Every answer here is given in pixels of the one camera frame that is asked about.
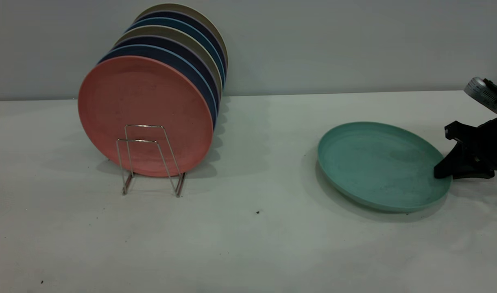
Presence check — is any dark purple plate lilac rim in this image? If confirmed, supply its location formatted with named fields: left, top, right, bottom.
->
left=115, top=35, right=222, bottom=115

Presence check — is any navy plate light-blue rim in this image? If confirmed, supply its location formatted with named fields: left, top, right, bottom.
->
left=99, top=44, right=219, bottom=131

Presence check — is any beige round plate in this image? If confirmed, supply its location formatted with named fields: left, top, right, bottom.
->
left=134, top=3, right=229, bottom=70
left=113, top=25, right=224, bottom=102

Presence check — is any green round plate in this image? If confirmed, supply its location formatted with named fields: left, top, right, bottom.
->
left=317, top=121, right=452, bottom=213

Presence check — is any metal wire plate rack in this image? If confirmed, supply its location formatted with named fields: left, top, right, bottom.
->
left=116, top=125, right=187, bottom=198

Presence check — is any pink round plate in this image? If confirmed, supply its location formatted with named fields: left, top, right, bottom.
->
left=78, top=56, right=214, bottom=177

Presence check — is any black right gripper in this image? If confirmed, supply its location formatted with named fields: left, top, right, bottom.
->
left=434, top=114, right=497, bottom=180

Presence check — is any dark navy round plate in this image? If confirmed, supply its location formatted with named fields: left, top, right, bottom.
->
left=135, top=11, right=227, bottom=78

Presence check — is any teal blue round plate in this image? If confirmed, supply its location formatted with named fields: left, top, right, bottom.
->
left=126, top=17, right=226, bottom=88

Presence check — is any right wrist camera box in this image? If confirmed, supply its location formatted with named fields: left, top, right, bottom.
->
left=464, top=77, right=497, bottom=116

